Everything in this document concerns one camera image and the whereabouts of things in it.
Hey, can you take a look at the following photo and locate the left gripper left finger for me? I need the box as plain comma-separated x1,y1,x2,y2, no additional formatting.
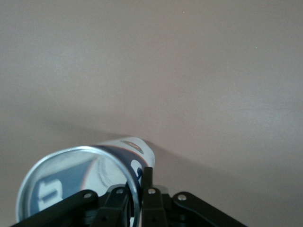
10,185,131,227

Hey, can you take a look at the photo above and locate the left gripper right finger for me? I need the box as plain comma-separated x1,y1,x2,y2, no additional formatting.
141,166,247,227

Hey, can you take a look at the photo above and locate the white blue tennis can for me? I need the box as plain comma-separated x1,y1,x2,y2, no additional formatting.
15,136,156,227

